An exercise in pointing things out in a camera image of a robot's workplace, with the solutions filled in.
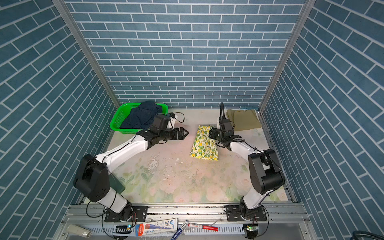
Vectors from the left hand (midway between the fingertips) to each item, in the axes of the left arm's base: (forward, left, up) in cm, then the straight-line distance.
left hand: (187, 134), depth 85 cm
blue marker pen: (-44, +2, -16) cm, 47 cm away
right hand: (+6, -14, -6) cm, 17 cm away
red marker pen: (-42, -9, -16) cm, 46 cm away
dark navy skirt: (+24, +35, -12) cm, 44 cm away
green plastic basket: (+30, +51, -13) cm, 61 cm away
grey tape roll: (-44, +48, -15) cm, 66 cm away
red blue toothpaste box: (-43, +14, -16) cm, 48 cm away
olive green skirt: (+26, -41, -16) cm, 51 cm away
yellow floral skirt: (-1, -10, -12) cm, 16 cm away
